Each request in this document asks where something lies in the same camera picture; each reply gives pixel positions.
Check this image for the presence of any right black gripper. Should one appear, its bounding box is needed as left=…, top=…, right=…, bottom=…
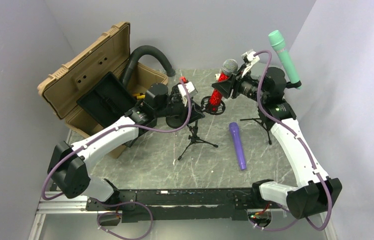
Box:
left=212, top=63, right=268, bottom=104

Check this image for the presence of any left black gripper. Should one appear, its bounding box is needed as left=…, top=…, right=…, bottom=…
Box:
left=155, top=95, right=205, bottom=124

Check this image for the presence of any black round base mic stand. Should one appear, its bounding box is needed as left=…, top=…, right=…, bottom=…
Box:
left=165, top=116, right=189, bottom=129

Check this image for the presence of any red glitter microphone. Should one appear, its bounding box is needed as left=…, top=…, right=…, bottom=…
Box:
left=209, top=59, right=238, bottom=113

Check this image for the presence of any black tripod stand shock mount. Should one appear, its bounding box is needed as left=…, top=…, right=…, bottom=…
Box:
left=177, top=96, right=226, bottom=161

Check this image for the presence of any purple microphone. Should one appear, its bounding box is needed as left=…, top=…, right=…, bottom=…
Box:
left=229, top=122, right=247, bottom=171

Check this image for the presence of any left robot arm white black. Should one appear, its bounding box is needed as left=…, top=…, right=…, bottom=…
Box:
left=41, top=80, right=204, bottom=210

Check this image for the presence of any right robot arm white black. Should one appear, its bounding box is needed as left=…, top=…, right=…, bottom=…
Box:
left=212, top=67, right=342, bottom=219

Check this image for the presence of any white pvc elbow fitting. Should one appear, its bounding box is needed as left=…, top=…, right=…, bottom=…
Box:
left=215, top=73, right=221, bottom=81

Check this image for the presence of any black tripod stand right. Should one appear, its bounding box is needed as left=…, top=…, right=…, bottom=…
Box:
left=240, top=117, right=272, bottom=145

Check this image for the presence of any mint green microphone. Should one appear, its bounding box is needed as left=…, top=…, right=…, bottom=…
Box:
left=268, top=30, right=302, bottom=89

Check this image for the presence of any yellow tool in case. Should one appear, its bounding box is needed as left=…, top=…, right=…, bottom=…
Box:
left=132, top=93, right=145, bottom=100

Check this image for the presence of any black tray in case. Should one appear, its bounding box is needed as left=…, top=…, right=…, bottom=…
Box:
left=76, top=72, right=137, bottom=128

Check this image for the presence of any tan plastic tool case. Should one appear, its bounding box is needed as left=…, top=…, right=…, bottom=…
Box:
left=37, top=21, right=170, bottom=160

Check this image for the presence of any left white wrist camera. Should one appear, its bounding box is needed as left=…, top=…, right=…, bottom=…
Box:
left=178, top=76, right=198, bottom=103

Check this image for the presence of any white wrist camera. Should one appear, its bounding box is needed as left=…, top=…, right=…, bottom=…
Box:
left=241, top=49, right=260, bottom=78
left=178, top=76, right=198, bottom=103

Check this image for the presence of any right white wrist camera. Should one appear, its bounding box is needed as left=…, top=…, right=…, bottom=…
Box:
left=241, top=49, right=260, bottom=78

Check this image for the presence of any black corrugated hose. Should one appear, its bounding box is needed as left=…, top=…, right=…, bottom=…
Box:
left=121, top=45, right=176, bottom=89

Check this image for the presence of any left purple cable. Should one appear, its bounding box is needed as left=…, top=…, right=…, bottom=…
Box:
left=41, top=82, right=193, bottom=202

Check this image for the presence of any purple cable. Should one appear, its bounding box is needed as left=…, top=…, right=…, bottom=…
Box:
left=253, top=49, right=334, bottom=232
left=41, top=82, right=193, bottom=202

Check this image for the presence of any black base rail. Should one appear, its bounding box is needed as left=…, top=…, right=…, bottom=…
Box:
left=85, top=187, right=279, bottom=223

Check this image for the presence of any purple loop cable base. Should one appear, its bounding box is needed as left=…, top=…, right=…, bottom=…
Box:
left=96, top=200, right=155, bottom=240

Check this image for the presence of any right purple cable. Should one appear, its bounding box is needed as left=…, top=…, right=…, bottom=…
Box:
left=253, top=49, right=334, bottom=232

